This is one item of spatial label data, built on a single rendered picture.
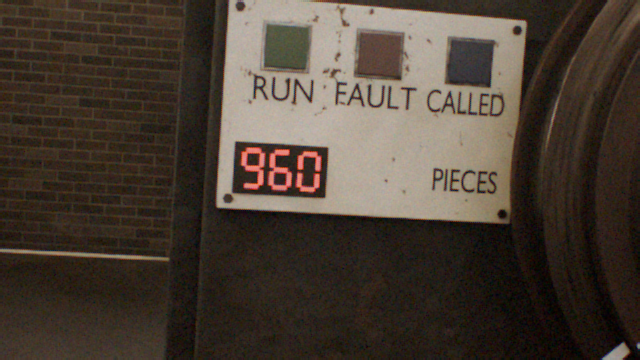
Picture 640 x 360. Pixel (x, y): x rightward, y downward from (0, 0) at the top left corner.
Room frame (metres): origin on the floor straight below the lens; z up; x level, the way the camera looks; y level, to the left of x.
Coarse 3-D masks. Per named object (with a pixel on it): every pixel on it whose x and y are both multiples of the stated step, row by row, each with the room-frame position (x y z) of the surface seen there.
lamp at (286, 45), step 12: (276, 24) 0.80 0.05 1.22; (276, 36) 0.80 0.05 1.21; (288, 36) 0.80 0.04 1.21; (300, 36) 0.80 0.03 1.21; (276, 48) 0.80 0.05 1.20; (288, 48) 0.80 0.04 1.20; (300, 48) 0.80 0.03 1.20; (264, 60) 0.79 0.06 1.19; (276, 60) 0.80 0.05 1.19; (288, 60) 0.80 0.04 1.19; (300, 60) 0.80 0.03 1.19
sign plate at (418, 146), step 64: (256, 0) 0.80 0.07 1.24; (256, 64) 0.80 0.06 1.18; (320, 64) 0.81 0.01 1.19; (448, 64) 0.82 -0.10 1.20; (512, 64) 0.83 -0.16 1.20; (256, 128) 0.80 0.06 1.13; (320, 128) 0.81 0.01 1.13; (384, 128) 0.81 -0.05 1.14; (448, 128) 0.82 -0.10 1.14; (512, 128) 0.83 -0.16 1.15; (256, 192) 0.80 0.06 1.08; (320, 192) 0.80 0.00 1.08; (384, 192) 0.82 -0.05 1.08; (448, 192) 0.82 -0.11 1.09
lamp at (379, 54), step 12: (360, 36) 0.81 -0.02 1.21; (372, 36) 0.81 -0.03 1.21; (384, 36) 0.81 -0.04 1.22; (396, 36) 0.81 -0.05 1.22; (360, 48) 0.81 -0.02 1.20; (372, 48) 0.81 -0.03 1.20; (384, 48) 0.81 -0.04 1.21; (396, 48) 0.81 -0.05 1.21; (360, 60) 0.81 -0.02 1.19; (372, 60) 0.81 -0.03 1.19; (384, 60) 0.81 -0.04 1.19; (396, 60) 0.81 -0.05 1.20; (360, 72) 0.81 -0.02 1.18; (372, 72) 0.81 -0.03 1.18; (384, 72) 0.81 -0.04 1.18; (396, 72) 0.81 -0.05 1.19
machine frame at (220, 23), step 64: (192, 0) 0.89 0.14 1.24; (320, 0) 0.83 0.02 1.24; (384, 0) 0.83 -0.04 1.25; (448, 0) 0.84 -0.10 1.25; (512, 0) 0.85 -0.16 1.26; (576, 0) 0.86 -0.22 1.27; (192, 64) 0.89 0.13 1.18; (192, 128) 0.89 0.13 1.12; (192, 192) 0.89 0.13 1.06; (192, 256) 0.89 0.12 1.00; (256, 256) 0.82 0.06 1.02; (320, 256) 0.83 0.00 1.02; (384, 256) 0.84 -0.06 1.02; (448, 256) 0.85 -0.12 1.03; (512, 256) 0.85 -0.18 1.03; (192, 320) 0.89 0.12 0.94; (256, 320) 0.82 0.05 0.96; (320, 320) 0.83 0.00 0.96; (384, 320) 0.84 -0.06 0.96; (448, 320) 0.85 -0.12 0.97; (512, 320) 0.85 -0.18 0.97
